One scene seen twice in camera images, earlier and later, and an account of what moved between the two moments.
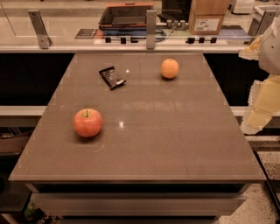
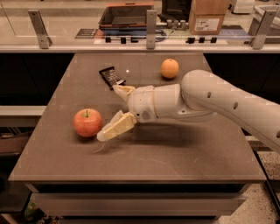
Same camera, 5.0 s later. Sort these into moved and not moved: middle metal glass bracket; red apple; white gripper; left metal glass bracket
Moved: white gripper
Not moved: left metal glass bracket; red apple; middle metal glass bracket
